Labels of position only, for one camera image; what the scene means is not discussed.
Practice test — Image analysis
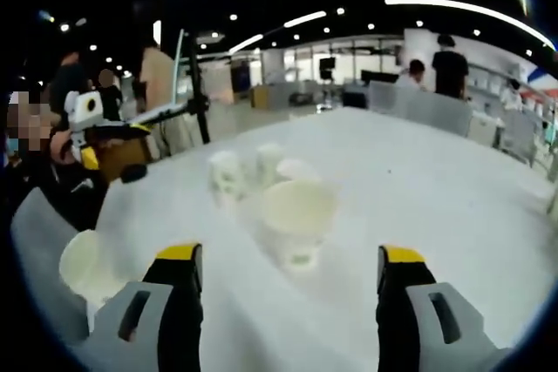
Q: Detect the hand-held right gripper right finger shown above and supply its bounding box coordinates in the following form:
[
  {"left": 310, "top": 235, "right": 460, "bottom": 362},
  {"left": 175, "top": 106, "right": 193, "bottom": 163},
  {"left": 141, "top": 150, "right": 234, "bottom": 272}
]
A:
[{"left": 375, "top": 244, "right": 514, "bottom": 372}]

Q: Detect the short ceiling light strip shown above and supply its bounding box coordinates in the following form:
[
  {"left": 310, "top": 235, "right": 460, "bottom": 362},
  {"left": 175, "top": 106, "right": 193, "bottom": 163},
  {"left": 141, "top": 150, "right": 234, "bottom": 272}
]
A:
[
  {"left": 228, "top": 34, "right": 265, "bottom": 56},
  {"left": 282, "top": 10, "right": 328, "bottom": 29}
]

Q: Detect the curved ceiling light strip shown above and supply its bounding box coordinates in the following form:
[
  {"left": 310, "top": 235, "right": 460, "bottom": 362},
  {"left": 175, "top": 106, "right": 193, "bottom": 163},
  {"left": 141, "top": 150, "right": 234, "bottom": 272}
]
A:
[{"left": 384, "top": 0, "right": 558, "bottom": 51}]

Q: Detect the black screen on stand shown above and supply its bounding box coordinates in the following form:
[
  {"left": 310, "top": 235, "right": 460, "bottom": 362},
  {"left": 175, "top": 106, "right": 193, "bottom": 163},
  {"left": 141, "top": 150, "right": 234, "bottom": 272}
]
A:
[{"left": 319, "top": 57, "right": 337, "bottom": 82}]

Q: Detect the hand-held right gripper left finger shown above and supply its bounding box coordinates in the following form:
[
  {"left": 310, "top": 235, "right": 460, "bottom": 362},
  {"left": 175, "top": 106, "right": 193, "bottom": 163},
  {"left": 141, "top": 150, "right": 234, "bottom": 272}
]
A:
[{"left": 72, "top": 242, "right": 205, "bottom": 372}]

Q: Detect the white display shelf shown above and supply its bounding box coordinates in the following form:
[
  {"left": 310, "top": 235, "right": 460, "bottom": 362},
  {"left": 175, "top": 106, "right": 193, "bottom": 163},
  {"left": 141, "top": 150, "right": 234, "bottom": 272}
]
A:
[{"left": 464, "top": 62, "right": 502, "bottom": 103}]

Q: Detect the grey office chair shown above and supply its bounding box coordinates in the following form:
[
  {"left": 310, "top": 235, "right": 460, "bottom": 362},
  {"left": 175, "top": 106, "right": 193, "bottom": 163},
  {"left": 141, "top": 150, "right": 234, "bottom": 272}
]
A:
[
  {"left": 496, "top": 110, "right": 540, "bottom": 164},
  {"left": 368, "top": 80, "right": 413, "bottom": 118},
  {"left": 405, "top": 91, "right": 474, "bottom": 138}
]

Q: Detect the brown object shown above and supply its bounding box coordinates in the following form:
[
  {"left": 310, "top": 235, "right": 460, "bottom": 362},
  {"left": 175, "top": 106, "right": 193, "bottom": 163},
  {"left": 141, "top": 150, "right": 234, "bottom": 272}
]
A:
[{"left": 98, "top": 134, "right": 152, "bottom": 184}]

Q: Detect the black monitor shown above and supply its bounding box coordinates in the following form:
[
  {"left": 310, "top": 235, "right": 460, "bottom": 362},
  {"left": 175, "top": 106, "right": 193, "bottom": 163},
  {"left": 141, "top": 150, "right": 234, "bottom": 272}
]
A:
[{"left": 360, "top": 70, "right": 400, "bottom": 85}]

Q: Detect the white table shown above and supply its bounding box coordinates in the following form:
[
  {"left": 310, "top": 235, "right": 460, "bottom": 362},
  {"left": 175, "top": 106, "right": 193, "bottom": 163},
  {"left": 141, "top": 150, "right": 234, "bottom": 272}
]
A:
[{"left": 93, "top": 105, "right": 558, "bottom": 372}]

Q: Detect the stack of nested paper cups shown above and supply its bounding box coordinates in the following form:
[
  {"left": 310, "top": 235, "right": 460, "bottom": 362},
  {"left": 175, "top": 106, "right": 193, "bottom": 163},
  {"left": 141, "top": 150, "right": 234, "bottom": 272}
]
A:
[{"left": 58, "top": 229, "right": 128, "bottom": 310}]

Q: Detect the person's left hand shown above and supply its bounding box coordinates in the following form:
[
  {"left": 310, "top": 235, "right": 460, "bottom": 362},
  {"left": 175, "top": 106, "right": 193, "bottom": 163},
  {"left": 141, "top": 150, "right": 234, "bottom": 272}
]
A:
[{"left": 49, "top": 127, "right": 83, "bottom": 166}]

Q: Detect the brown cardboard box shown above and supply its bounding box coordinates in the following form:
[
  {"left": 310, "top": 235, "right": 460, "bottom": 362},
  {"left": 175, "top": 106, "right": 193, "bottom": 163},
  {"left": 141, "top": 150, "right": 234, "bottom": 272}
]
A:
[{"left": 250, "top": 85, "right": 272, "bottom": 110}]

